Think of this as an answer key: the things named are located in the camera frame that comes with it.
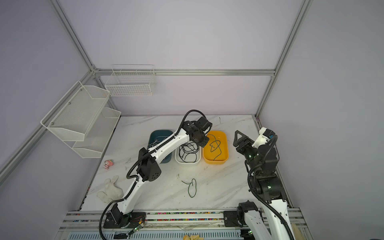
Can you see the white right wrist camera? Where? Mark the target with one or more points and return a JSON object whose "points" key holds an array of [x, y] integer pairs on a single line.
{"points": [[265, 135]]}

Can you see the pink toy figure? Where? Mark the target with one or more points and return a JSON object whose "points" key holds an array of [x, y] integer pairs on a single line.
{"points": [[108, 164]]}

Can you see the white plastic bin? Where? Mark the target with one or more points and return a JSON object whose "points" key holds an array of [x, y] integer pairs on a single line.
{"points": [[188, 154]]}

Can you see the white mesh two-tier shelf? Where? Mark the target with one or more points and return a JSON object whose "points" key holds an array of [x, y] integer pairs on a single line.
{"points": [[83, 121]]}

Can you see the white rubber glove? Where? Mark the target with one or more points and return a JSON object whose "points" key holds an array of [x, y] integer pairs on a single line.
{"points": [[111, 192]]}

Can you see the teal plastic bin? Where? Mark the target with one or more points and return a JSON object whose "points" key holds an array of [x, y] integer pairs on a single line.
{"points": [[158, 136]]}

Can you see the yellow plastic bin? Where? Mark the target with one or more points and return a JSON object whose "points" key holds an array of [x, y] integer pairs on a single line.
{"points": [[216, 152]]}

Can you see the white wire basket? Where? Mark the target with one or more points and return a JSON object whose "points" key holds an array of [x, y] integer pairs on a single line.
{"points": [[132, 81]]}

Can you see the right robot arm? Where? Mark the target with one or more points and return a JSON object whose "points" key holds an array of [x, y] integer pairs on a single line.
{"points": [[271, 221]]}

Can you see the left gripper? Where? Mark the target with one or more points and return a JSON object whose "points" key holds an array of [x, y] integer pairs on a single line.
{"points": [[206, 139]]}

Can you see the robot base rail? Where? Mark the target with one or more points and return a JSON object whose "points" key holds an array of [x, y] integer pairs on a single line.
{"points": [[155, 225]]}

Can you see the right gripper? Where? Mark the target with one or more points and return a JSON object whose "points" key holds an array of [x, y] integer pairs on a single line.
{"points": [[245, 141]]}

